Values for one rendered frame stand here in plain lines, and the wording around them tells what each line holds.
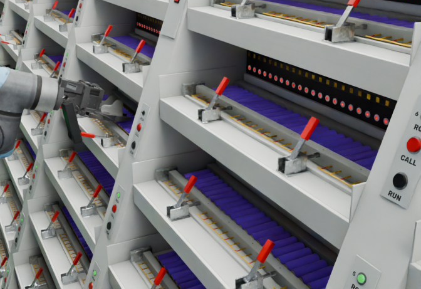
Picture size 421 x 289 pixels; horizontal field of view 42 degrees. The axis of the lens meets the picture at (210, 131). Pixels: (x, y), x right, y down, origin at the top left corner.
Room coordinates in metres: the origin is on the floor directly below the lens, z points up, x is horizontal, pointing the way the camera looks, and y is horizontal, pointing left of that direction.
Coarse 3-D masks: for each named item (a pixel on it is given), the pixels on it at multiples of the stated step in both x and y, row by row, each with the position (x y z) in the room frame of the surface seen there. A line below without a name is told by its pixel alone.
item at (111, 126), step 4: (96, 120) 1.54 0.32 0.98; (100, 120) 1.54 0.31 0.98; (104, 120) 1.51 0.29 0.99; (96, 124) 1.52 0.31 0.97; (104, 124) 1.51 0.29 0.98; (108, 124) 1.48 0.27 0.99; (112, 124) 1.47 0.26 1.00; (100, 128) 1.49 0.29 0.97; (108, 128) 1.48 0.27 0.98; (112, 128) 1.45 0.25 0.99; (116, 128) 1.44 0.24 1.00; (112, 132) 1.45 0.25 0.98; (116, 132) 1.42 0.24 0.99; (120, 132) 1.41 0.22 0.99; (124, 132) 1.41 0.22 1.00; (120, 136) 1.39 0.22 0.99; (124, 136) 1.38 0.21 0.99; (128, 136) 1.39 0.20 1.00; (120, 140) 1.39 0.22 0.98; (124, 140) 1.37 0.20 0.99; (124, 144) 1.37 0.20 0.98
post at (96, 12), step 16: (80, 0) 1.82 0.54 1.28; (96, 0) 1.77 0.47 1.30; (80, 16) 1.77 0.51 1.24; (96, 16) 1.77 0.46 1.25; (112, 16) 1.80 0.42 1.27; (128, 16) 1.83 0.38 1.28; (80, 64) 1.77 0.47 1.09; (96, 80) 1.81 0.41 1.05; (64, 128) 1.77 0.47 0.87; (32, 176) 1.82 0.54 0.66; (32, 192) 1.77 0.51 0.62; (48, 192) 1.78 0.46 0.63; (32, 240) 1.77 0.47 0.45; (0, 288) 1.83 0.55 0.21; (16, 288) 1.77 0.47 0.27
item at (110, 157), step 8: (104, 88) 1.82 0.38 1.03; (112, 88) 1.83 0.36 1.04; (64, 96) 1.75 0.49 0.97; (128, 96) 1.72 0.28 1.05; (80, 120) 1.57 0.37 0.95; (88, 120) 1.58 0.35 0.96; (80, 128) 1.53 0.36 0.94; (88, 128) 1.51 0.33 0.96; (96, 128) 1.51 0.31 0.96; (88, 144) 1.47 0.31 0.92; (96, 144) 1.39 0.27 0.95; (96, 152) 1.40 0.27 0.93; (104, 152) 1.34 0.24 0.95; (112, 152) 1.34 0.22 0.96; (120, 152) 1.23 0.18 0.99; (104, 160) 1.35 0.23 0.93; (112, 160) 1.28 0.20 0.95; (120, 160) 1.24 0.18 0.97; (112, 168) 1.29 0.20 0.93; (112, 176) 1.30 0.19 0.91
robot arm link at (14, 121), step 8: (0, 112) 1.29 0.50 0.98; (8, 112) 1.30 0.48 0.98; (0, 120) 1.29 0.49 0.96; (8, 120) 1.30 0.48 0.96; (16, 120) 1.32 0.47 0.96; (8, 128) 1.30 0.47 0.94; (16, 128) 1.33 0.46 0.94; (8, 136) 1.29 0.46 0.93; (16, 136) 1.34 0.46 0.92; (8, 144) 1.30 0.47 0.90; (0, 152) 1.30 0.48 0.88; (8, 152) 1.32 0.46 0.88
